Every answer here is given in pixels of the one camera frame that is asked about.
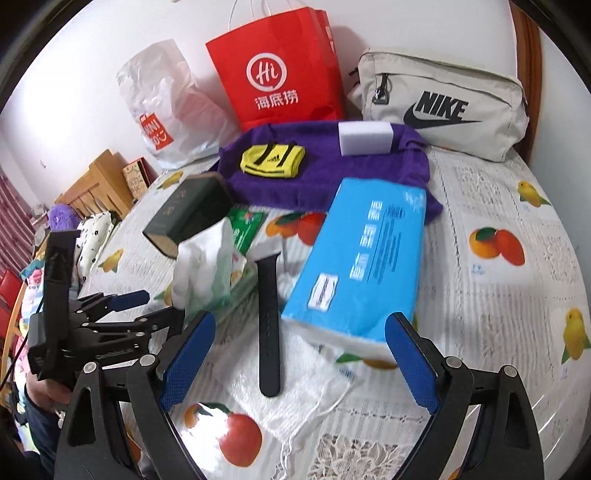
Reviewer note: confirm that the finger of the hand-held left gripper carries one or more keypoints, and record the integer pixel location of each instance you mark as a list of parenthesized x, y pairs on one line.
[(131, 300), (147, 325)]

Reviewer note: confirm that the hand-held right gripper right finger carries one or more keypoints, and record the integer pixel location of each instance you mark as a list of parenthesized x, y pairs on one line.
[(411, 364)]

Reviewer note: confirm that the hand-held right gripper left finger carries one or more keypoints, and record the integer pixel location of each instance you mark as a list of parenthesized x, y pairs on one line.
[(184, 362)]

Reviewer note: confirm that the pair of white green gloves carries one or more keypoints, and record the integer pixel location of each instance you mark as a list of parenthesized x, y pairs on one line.
[(203, 263)]

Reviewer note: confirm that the person's left forearm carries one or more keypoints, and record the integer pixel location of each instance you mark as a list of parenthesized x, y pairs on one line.
[(44, 434)]

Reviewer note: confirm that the person's left hand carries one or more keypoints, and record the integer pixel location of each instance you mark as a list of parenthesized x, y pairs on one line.
[(44, 392)]

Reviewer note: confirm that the red chair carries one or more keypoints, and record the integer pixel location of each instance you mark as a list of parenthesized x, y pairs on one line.
[(9, 290)]

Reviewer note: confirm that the purple plush toy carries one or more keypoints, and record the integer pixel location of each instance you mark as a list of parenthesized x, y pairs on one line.
[(62, 218)]

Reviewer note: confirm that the red striped curtain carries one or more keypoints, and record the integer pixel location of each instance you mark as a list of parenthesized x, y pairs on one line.
[(14, 217)]

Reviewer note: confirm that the fruit print bed sheet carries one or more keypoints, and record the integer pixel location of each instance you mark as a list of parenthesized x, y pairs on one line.
[(485, 295)]

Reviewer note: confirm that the dark green box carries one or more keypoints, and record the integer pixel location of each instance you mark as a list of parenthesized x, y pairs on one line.
[(187, 214)]

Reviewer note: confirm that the white textured cloth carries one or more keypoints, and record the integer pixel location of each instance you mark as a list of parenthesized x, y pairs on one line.
[(295, 369)]

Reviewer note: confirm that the blue tissue pack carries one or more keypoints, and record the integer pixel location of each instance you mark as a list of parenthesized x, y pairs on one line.
[(364, 258)]

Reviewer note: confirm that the printed cardboard box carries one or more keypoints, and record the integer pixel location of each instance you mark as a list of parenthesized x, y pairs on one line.
[(138, 177)]

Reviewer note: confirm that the green flat packet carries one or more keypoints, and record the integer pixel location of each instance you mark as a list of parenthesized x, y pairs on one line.
[(247, 228)]

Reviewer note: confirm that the white plastic bag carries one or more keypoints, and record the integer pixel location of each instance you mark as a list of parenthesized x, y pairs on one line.
[(175, 110)]

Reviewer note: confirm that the yellow black sports sock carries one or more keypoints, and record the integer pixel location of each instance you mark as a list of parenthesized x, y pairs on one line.
[(272, 161)]

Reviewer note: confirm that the purple towel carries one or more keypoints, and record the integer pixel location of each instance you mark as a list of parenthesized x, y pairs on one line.
[(323, 180)]

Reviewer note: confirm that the white sponge block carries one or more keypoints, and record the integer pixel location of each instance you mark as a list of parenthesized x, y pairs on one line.
[(364, 138)]

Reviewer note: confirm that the beige waist bag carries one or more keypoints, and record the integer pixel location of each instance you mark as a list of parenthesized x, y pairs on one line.
[(443, 106)]

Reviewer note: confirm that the red paper bag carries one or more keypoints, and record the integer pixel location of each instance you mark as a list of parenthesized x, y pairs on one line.
[(328, 41), (272, 78)]

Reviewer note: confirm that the wooden headboard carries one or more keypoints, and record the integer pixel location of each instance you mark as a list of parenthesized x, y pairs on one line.
[(526, 69)]

